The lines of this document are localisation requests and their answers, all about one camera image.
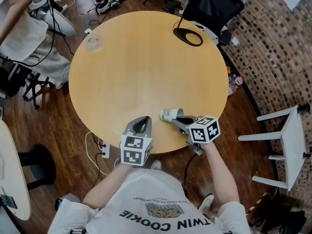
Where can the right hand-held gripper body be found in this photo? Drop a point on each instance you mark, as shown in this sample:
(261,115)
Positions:
(202,133)

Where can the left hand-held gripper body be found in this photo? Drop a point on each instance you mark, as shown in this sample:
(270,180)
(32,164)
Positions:
(131,152)

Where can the white paper cup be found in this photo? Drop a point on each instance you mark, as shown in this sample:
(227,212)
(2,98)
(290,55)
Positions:
(168,114)

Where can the person's right forearm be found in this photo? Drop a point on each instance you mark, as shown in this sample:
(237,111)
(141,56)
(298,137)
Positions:
(219,174)

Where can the person's left forearm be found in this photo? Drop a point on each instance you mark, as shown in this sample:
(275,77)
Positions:
(107,189)

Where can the white power strip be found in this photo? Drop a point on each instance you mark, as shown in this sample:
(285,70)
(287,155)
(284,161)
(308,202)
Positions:
(105,152)

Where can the person's white shoe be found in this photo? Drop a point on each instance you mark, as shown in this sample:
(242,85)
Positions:
(156,164)
(206,201)

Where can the person's white printed shirt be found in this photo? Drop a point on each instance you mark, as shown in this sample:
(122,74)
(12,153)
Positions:
(151,186)

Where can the plastic bottle red label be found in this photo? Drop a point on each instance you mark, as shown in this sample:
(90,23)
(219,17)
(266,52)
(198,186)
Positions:
(232,87)

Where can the plastic bottle red cap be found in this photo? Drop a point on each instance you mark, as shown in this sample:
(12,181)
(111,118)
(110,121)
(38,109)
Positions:
(239,80)

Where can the grey trash bin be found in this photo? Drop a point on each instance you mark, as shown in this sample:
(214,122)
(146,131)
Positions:
(70,197)

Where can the round yellow wooden table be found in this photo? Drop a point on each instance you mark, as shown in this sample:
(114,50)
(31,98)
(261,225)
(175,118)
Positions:
(146,69)

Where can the white wooden bench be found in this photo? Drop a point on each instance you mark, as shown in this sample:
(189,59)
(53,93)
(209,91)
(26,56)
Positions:
(293,150)

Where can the black desk lamp base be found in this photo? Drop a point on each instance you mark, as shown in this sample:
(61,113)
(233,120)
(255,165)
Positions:
(179,33)

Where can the black clamp device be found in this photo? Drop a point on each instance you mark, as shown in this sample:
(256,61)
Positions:
(303,108)

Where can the black bag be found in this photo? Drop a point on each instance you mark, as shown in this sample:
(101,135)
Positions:
(280,218)

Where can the round white table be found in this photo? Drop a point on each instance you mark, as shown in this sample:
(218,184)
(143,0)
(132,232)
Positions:
(12,174)

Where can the black mesh office chair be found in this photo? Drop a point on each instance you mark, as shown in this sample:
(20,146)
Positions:
(209,4)

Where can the black keypad device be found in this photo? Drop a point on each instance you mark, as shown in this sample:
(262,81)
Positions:
(8,201)

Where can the white dome-shaped worn device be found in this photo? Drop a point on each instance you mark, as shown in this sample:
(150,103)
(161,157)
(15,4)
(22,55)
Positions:
(63,25)

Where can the black and white helmet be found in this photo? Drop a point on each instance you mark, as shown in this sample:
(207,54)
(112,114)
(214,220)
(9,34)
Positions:
(103,4)

